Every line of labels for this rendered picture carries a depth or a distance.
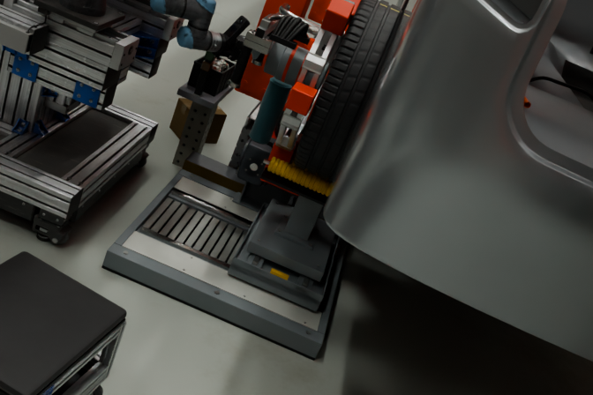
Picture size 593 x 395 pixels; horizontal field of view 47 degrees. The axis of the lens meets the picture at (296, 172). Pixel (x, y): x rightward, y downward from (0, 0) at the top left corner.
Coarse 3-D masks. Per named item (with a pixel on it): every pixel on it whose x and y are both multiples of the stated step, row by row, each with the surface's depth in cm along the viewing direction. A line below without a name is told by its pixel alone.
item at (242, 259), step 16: (256, 224) 283; (336, 240) 297; (240, 256) 259; (256, 256) 256; (240, 272) 254; (256, 272) 253; (272, 272) 252; (288, 272) 261; (272, 288) 254; (288, 288) 253; (304, 288) 252; (320, 288) 259; (304, 304) 254
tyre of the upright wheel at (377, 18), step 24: (360, 24) 219; (384, 24) 221; (360, 48) 216; (384, 48) 217; (336, 72) 215; (360, 72) 215; (336, 96) 216; (360, 96) 215; (312, 120) 220; (336, 120) 218; (312, 144) 226; (336, 144) 223; (312, 168) 239; (336, 168) 231
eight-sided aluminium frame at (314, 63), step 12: (348, 0) 246; (336, 36) 223; (312, 48) 220; (336, 48) 266; (312, 60) 219; (324, 60) 219; (312, 72) 222; (312, 84) 221; (288, 108) 226; (288, 120) 228; (300, 120) 227; (288, 132) 261; (300, 132) 262; (276, 144) 247; (288, 144) 243
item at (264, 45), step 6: (252, 30) 230; (246, 36) 227; (252, 36) 227; (246, 42) 228; (252, 42) 228; (258, 42) 227; (264, 42) 227; (270, 42) 227; (252, 48) 229; (258, 48) 228; (264, 48) 228; (270, 48) 230
